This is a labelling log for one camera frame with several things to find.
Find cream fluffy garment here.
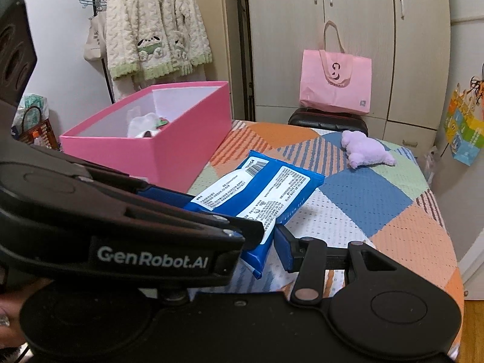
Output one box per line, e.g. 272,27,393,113
111,64,208,103

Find black suitcase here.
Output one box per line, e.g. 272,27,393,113
288,108,369,137

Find beige wardrobe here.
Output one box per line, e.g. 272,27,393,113
223,0,452,159

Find colourful gift bag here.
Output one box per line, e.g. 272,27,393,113
444,64,484,166

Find purple plush toy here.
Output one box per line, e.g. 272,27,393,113
341,129,397,169

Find white plush toy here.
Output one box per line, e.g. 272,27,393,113
126,111,161,139

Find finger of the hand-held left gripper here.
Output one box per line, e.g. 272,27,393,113
81,162,194,210
126,203,265,246

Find pink tote bag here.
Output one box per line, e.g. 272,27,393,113
299,21,373,115

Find beige canvas tote bag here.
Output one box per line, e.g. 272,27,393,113
84,17,108,61

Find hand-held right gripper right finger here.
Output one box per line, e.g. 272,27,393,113
273,225,407,308

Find pink cardboard box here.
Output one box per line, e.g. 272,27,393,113
60,80,232,194

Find patchwork blanket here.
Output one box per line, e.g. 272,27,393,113
187,119,464,322

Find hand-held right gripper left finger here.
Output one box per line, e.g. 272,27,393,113
157,288,191,305

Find cream and green fluffy cardigan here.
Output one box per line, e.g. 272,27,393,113
102,0,212,81

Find black clothes rack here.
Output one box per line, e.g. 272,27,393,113
89,0,116,104

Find white paper tags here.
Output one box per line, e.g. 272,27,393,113
425,146,441,190

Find white and green plastic bag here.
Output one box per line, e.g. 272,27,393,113
19,94,50,122

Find woven basket bag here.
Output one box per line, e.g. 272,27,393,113
17,106,61,150

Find person's left hand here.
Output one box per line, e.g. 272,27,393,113
0,279,54,350

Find blue wet wipes packet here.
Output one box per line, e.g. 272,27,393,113
183,150,326,280

